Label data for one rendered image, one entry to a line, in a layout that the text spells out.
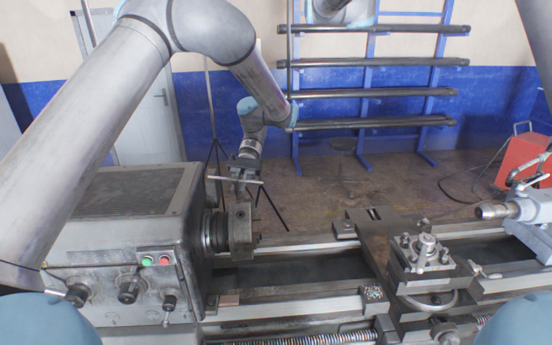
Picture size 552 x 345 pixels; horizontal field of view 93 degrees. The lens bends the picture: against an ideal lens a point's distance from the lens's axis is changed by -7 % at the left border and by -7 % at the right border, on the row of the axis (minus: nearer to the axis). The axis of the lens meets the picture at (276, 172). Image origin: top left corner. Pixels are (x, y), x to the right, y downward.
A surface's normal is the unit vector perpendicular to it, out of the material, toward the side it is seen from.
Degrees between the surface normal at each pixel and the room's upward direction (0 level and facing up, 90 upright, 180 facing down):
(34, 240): 88
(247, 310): 36
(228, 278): 0
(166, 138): 90
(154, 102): 90
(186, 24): 92
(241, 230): 49
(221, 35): 99
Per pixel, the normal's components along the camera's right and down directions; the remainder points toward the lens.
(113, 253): 0.07, 0.48
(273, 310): 0.03, -0.44
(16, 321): 0.06, -0.87
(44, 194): 0.82, -0.08
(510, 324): -0.28, -0.90
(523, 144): -0.91, 0.21
